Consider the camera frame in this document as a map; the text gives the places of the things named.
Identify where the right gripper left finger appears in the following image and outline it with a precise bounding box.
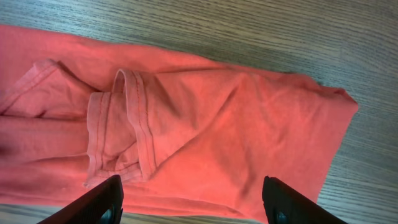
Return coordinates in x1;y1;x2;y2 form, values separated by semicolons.
38;175;124;224

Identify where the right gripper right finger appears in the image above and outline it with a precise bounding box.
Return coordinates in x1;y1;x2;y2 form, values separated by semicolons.
262;176;347;224

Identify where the red printed t-shirt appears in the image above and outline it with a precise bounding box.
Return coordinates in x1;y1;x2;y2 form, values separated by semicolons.
1;26;358;222

